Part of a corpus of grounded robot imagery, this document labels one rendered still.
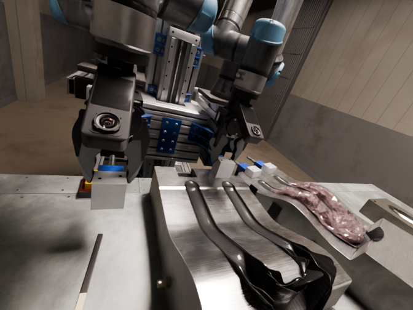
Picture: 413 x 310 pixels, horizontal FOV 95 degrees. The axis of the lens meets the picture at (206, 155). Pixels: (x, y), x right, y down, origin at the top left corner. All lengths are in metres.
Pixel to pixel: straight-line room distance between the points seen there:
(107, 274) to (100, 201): 0.13
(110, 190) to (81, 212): 0.18
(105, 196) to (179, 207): 0.15
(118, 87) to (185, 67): 0.74
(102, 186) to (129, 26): 0.22
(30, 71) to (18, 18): 0.58
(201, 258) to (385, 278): 0.40
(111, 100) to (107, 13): 0.09
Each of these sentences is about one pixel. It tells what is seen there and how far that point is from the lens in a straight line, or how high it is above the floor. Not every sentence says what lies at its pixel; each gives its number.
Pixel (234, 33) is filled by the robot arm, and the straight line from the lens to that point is 0.63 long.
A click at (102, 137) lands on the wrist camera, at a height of 1.07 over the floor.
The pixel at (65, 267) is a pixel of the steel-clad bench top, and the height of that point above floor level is 0.80.
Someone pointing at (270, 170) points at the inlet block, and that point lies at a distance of 0.79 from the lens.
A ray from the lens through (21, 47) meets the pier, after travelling 3.52.
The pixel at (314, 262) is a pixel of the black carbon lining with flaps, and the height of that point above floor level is 0.94.
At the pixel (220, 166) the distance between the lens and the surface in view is 0.53.
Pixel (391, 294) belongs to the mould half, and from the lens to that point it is 0.60.
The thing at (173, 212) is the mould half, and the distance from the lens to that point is 0.41.
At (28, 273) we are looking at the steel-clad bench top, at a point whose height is 0.80.
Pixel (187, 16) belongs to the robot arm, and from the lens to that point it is 0.42.
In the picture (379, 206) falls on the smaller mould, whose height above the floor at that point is 0.87.
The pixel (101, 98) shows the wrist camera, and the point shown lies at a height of 1.10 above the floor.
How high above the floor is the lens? 1.17
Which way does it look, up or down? 25 degrees down
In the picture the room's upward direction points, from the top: 18 degrees clockwise
